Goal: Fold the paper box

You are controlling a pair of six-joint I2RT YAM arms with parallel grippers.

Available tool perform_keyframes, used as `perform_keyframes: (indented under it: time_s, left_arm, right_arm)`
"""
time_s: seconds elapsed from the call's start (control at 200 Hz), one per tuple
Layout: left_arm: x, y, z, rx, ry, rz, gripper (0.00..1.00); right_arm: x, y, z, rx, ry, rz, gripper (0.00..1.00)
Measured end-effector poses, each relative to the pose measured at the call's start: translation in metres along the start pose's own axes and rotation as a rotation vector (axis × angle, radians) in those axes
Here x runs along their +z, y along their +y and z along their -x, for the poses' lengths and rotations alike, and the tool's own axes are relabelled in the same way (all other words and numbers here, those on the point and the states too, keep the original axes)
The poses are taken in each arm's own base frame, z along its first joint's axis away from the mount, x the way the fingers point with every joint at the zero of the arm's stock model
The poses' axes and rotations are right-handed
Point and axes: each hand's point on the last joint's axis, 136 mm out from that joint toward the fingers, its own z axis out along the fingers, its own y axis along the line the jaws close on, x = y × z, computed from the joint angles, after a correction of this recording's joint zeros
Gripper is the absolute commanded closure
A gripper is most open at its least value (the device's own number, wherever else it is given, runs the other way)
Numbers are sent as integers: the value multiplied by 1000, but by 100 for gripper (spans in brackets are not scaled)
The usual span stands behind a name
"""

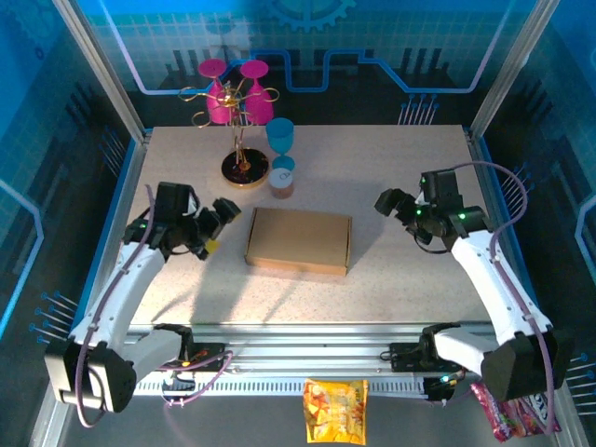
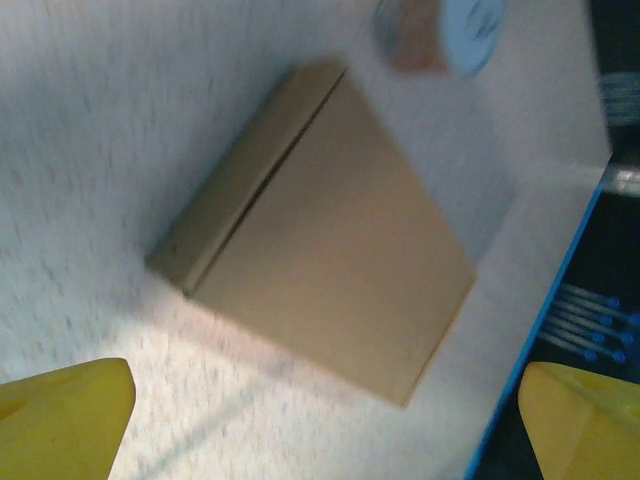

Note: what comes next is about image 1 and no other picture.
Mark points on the brown cardboard box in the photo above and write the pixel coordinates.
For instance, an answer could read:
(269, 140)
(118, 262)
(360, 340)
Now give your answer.
(298, 237)

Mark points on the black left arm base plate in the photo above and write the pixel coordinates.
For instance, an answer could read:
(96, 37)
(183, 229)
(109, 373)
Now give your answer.
(209, 357)

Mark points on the aluminium frame rail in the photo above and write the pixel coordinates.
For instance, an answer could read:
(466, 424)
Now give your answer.
(302, 347)

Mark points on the yellow snack bag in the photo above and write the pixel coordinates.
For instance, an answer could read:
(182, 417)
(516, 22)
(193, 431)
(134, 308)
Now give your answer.
(335, 412)

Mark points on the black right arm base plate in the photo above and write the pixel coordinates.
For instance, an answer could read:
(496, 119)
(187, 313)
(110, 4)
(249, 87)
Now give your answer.
(405, 356)

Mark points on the pink plastic goblet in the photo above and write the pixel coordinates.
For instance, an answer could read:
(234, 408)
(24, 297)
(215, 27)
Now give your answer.
(219, 109)
(259, 104)

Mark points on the white corner bracket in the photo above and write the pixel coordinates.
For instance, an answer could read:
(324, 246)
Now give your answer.
(468, 135)
(145, 136)

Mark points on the small cup with white lid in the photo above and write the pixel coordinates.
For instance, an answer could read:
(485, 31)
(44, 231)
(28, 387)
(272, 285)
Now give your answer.
(281, 182)

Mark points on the black controller box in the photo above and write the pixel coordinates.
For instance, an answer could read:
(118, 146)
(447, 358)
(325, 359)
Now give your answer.
(440, 390)

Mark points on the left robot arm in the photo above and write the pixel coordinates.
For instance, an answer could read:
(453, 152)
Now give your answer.
(125, 284)

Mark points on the aluminium upright post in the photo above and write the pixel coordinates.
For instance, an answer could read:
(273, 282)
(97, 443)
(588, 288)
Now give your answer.
(102, 70)
(512, 65)

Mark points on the purple candy bag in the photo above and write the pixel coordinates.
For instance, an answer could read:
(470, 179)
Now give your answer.
(512, 416)

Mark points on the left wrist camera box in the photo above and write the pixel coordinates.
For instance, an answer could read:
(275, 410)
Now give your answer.
(192, 206)

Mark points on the blue plastic goblet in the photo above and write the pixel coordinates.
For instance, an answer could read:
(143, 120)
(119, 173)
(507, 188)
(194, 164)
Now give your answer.
(279, 135)

